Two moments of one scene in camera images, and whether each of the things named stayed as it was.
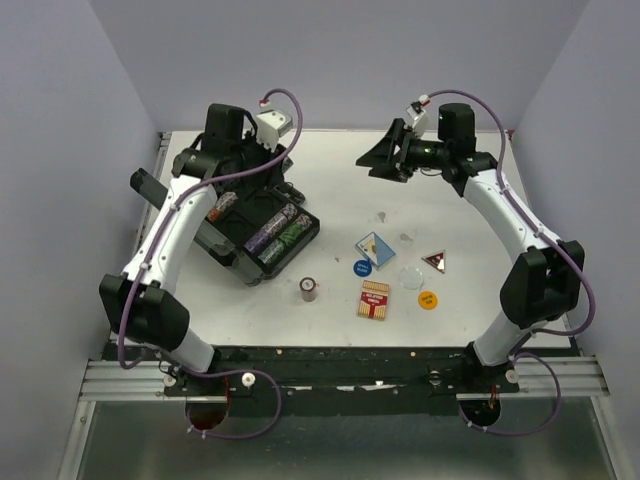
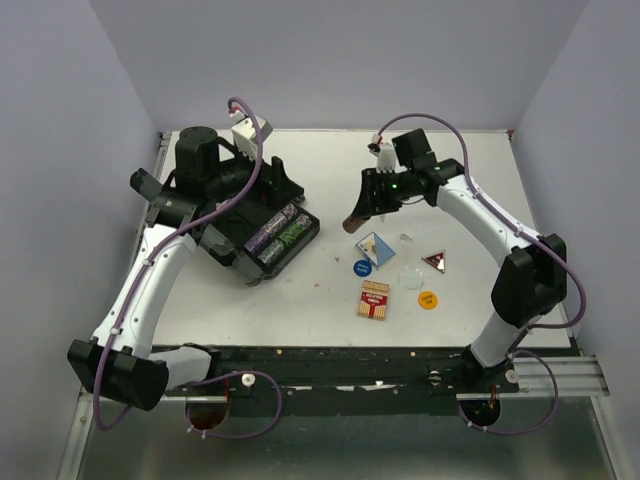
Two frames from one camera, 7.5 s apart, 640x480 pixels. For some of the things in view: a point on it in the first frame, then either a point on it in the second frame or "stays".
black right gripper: (381, 158) to (367, 205)
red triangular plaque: (436, 260) stays
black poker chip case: (253, 232) stays
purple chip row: (286, 213) stays
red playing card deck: (373, 300) stays
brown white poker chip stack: (308, 288) to (352, 223)
